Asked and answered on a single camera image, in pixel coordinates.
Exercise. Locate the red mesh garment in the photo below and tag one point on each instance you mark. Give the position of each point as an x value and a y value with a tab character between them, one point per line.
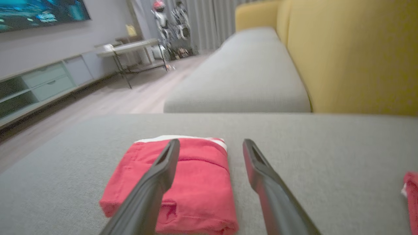
412	195

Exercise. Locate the white robot with red hat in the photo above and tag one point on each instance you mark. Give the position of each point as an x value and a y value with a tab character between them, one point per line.
160	19

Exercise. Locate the small white container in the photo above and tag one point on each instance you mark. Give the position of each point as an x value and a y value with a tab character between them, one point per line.
108	48

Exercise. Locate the grey curtain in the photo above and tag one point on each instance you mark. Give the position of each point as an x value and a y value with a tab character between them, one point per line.
212	23

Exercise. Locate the wall television screen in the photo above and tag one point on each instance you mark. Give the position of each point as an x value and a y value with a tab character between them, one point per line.
39	13

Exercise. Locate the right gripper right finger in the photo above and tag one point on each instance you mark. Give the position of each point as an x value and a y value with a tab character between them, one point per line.
274	202

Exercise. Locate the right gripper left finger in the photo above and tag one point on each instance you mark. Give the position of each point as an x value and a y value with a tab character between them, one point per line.
147	195

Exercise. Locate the grey sofa seat cushion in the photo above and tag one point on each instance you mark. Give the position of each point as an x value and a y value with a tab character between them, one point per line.
245	75

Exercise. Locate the white robot with black head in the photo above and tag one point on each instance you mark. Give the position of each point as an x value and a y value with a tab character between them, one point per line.
181	23

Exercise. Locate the grey table with black legs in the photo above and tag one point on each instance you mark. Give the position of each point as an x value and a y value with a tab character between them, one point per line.
130	47

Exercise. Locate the red shirt with white sleeves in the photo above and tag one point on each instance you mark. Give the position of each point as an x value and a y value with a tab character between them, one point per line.
196	182

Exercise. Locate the large grey sofa chaise cushion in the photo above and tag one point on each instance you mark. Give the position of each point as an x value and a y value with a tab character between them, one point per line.
326	156

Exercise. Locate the yellow sofa armrest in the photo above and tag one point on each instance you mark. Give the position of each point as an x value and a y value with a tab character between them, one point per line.
256	14

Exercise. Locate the small yellow sign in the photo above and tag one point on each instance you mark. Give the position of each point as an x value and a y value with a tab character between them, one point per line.
131	30

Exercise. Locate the grey television console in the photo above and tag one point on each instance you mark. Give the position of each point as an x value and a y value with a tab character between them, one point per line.
49	81

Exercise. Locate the yellow sofa backrest cushion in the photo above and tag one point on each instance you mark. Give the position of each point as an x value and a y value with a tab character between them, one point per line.
352	55

